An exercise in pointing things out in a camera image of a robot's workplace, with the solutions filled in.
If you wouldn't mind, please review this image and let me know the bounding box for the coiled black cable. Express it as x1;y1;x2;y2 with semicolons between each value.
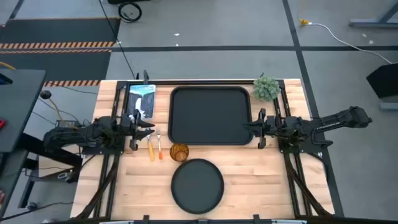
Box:
118;1;143;24

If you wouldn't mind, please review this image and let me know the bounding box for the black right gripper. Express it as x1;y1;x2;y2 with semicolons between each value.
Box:
243;108;282;150

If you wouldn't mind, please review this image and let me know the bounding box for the black angular furniture piece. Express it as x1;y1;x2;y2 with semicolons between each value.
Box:
366;62;398;100

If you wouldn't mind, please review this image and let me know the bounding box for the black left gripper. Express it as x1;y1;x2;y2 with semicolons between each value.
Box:
119;108;156;152

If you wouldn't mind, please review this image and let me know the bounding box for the green artificial plant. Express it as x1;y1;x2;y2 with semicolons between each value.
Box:
251;76;282;103

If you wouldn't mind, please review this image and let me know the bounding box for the black round plate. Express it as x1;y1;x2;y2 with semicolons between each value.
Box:
170;158;225;215

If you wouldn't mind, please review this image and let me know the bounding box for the grey metal table leg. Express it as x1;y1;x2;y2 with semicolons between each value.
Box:
348;0;398;29

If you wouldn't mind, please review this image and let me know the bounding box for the black rectangular tray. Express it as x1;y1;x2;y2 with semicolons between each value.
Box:
167;85;253;146

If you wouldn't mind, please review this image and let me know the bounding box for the grey side desk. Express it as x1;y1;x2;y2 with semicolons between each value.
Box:
0;68;47;154

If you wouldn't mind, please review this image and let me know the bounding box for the black power supply box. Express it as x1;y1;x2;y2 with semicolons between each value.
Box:
55;119;79;129

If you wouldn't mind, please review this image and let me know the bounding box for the amber ribbed cup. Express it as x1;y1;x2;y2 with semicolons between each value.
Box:
169;143;190;162

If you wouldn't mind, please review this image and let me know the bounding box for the black hazard-striped floor mat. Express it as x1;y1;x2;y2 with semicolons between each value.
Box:
0;17;121;50
0;49;113;88

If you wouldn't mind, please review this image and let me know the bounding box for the fork with orange handle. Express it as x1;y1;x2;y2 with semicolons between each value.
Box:
155;129;164;161

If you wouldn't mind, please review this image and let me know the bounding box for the white cable with yellow plug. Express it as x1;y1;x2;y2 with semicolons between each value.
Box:
298;17;394;65

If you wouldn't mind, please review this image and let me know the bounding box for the long black floor cable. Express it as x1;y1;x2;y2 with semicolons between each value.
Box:
98;0;138;80

